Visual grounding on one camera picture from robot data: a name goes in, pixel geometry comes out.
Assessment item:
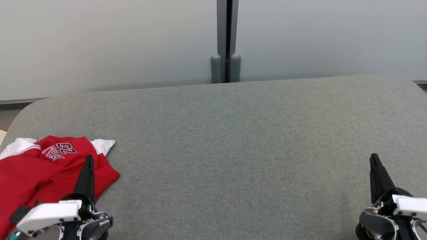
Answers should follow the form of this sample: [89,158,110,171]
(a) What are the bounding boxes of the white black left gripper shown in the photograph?
[17,155,100,236]

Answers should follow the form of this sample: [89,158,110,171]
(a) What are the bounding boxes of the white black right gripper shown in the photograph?
[370,154,427,222]

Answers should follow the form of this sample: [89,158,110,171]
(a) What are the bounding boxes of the red white basketball jersey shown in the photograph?
[0,138,116,240]

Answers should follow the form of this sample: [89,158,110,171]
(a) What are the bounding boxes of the grey partition post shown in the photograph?
[210,0,241,84]

